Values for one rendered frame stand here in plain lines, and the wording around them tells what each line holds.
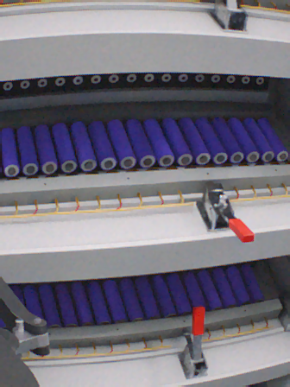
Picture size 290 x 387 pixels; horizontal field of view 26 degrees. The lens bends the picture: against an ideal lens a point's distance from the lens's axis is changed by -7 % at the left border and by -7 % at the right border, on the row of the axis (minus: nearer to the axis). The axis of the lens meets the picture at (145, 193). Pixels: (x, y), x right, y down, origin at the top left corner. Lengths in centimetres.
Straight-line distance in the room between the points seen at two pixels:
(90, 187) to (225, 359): 29
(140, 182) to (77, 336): 20
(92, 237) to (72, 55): 18
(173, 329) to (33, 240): 24
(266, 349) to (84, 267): 29
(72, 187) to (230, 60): 19
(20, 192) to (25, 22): 17
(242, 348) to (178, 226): 23
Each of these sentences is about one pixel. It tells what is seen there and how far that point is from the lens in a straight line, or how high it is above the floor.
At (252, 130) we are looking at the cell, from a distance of 76.
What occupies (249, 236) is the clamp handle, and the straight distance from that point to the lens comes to 58.
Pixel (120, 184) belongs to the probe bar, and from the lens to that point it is 63.
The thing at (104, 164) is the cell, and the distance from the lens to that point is 67.
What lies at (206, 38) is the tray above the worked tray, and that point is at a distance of 57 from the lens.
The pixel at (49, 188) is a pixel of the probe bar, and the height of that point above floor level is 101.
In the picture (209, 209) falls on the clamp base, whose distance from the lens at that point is 64.
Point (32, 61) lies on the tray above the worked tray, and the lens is 54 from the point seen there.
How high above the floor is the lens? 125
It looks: 23 degrees down
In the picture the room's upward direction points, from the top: 3 degrees clockwise
